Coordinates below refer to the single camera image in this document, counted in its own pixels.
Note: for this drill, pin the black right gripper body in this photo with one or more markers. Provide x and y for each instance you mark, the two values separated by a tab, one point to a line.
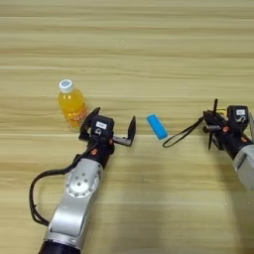
234	142

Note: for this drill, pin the left gripper labelled black box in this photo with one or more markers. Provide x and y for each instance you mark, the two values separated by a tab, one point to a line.
101	127

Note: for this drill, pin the yellow black tape measure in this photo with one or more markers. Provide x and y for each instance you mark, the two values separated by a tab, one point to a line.
222	113

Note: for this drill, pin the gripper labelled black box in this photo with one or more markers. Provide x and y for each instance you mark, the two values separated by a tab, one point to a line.
101	127
238	117

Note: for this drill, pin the orange juice bottle white cap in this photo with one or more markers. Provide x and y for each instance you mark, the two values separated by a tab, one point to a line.
72	105

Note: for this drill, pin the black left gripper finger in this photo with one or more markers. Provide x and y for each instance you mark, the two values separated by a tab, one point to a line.
86	124
132	130

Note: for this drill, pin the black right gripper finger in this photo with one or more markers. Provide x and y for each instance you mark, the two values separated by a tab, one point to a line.
213	128
215	117

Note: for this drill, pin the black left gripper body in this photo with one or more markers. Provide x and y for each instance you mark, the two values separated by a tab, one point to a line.
102	152

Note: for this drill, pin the blue rectangular block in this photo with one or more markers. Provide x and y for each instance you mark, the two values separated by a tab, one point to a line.
157	126

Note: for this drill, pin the right gripper labelled black box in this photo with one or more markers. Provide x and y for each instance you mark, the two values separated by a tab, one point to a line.
238	117

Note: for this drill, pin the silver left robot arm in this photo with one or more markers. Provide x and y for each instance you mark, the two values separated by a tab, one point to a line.
72	205

